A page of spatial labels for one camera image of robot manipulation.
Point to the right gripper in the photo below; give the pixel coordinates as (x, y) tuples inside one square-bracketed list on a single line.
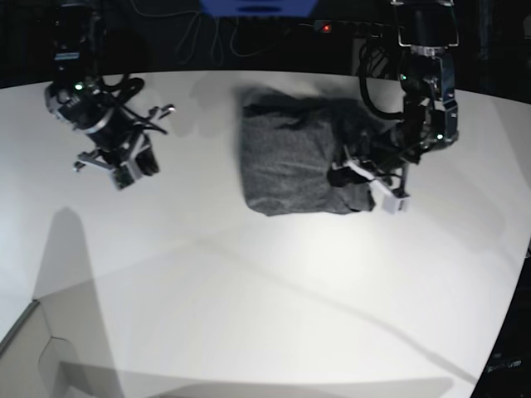
[(123, 148)]

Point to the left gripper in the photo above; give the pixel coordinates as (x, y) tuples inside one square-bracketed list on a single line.
[(348, 170)]

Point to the grey t-shirt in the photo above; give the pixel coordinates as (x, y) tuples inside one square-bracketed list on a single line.
[(286, 146)]

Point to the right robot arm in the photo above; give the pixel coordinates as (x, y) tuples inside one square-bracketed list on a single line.
[(79, 96)]

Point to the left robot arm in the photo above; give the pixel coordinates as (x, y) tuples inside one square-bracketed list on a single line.
[(426, 31)]

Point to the black power strip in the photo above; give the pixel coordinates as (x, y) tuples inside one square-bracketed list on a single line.
[(354, 29)]

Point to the blue box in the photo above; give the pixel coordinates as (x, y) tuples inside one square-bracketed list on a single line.
[(258, 8)]

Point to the white chair at table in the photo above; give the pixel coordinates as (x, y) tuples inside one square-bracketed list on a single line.
[(35, 363)]

